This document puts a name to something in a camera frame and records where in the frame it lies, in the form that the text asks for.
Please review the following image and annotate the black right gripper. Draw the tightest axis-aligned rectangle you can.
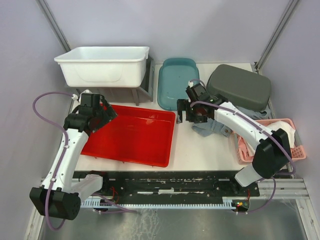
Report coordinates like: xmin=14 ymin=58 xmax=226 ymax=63
xmin=176 ymin=98 xmax=207 ymax=123

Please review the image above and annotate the red plastic tray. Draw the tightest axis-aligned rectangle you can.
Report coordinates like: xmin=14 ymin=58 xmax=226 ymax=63
xmin=81 ymin=105 xmax=176 ymax=168

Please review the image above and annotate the white plastic tub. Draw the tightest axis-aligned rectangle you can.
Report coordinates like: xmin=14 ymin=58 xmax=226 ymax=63
xmin=54 ymin=46 xmax=150 ymax=88

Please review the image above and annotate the grey plastic basin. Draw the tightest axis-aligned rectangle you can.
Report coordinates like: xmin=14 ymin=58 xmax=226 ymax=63
xmin=206 ymin=64 xmax=272 ymax=112

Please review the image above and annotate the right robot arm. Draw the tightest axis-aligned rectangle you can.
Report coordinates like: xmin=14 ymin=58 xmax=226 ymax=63
xmin=176 ymin=79 xmax=294 ymax=196

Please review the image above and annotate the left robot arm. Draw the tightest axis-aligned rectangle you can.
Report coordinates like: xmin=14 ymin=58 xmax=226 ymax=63
xmin=29 ymin=90 xmax=117 ymax=220

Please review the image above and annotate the teal plastic basin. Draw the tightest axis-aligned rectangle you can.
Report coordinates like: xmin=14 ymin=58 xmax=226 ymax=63
xmin=157 ymin=57 xmax=200 ymax=111

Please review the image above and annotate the light blue denim jacket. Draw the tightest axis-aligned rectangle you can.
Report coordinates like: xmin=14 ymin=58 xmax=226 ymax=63
xmin=191 ymin=106 xmax=271 ymax=137

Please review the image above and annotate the grey plastic crate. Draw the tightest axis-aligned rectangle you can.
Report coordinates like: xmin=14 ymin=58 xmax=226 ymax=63
xmin=65 ymin=55 xmax=155 ymax=106

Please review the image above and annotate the pink cloth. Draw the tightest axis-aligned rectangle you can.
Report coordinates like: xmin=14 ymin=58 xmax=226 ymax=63
xmin=237 ymin=135 xmax=255 ymax=161

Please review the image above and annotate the white cloth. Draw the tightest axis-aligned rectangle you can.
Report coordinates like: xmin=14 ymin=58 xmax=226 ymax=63
xmin=267 ymin=120 xmax=296 ymax=149

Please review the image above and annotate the pink plastic basket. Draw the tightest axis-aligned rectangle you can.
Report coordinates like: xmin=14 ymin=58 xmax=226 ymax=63
xmin=233 ymin=118 xmax=307 ymax=165

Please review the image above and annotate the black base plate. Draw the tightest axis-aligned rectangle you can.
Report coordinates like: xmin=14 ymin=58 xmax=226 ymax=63
xmin=73 ymin=170 xmax=260 ymax=205

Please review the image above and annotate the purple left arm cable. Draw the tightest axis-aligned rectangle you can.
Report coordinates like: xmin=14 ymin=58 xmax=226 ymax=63
xmin=33 ymin=91 xmax=138 ymax=230

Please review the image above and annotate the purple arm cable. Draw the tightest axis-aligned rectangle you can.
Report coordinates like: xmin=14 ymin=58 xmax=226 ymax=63
xmin=187 ymin=79 xmax=297 ymax=215
xmin=33 ymin=91 xmax=138 ymax=230

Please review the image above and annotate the white slotted cable duct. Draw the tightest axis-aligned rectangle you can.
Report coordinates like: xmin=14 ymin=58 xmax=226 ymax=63
xmin=79 ymin=195 xmax=247 ymax=209

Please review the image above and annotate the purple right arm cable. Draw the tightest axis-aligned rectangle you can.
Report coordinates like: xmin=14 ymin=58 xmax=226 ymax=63
xmin=187 ymin=79 xmax=297 ymax=215

